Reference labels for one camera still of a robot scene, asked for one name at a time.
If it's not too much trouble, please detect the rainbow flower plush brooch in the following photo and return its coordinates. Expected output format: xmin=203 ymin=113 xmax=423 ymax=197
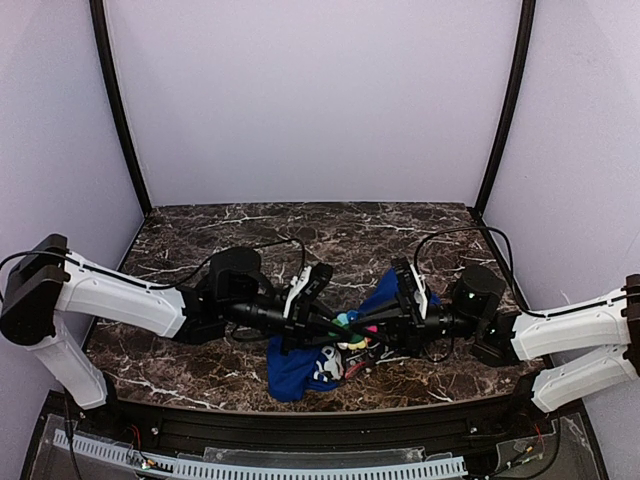
xmin=332 ymin=310 xmax=378 ymax=351

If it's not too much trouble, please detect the blue printed t-shirt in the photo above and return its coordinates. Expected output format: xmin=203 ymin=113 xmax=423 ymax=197
xmin=265 ymin=267 xmax=444 ymax=402

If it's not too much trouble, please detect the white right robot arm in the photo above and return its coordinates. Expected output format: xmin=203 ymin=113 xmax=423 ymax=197
xmin=350 ymin=270 xmax=639 ymax=413

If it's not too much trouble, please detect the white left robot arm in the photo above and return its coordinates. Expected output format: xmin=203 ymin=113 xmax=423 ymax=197
xmin=1 ymin=234 xmax=351 ymax=410

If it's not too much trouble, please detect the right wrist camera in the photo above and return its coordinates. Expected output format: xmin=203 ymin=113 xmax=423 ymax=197
xmin=390 ymin=256 xmax=507 ymax=331

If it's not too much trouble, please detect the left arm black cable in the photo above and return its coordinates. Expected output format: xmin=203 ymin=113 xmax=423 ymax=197
xmin=0 ymin=237 xmax=307 ymax=306

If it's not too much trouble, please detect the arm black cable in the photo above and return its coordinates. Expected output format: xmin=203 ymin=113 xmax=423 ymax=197
xmin=0 ymin=237 xmax=307 ymax=306
xmin=413 ymin=226 xmax=631 ymax=316

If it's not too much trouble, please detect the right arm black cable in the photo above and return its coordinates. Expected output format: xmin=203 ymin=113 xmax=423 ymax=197
xmin=413 ymin=226 xmax=631 ymax=316

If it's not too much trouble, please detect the white slotted cable duct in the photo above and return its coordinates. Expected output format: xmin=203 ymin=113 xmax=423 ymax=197
xmin=46 ymin=428 xmax=468 ymax=480

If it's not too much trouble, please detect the black front aluminium rail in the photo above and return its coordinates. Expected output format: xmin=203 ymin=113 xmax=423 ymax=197
xmin=120 ymin=397 xmax=520 ymax=452

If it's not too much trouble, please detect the right black frame post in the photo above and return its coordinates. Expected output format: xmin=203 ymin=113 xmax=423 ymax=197
xmin=473 ymin=0 xmax=537 ymax=218

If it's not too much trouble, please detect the black frame post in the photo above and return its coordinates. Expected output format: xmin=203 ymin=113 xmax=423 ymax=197
xmin=473 ymin=0 xmax=537 ymax=218
xmin=88 ymin=0 xmax=152 ymax=217

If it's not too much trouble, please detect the left black frame post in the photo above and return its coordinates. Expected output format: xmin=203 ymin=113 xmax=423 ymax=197
xmin=88 ymin=0 xmax=152 ymax=217

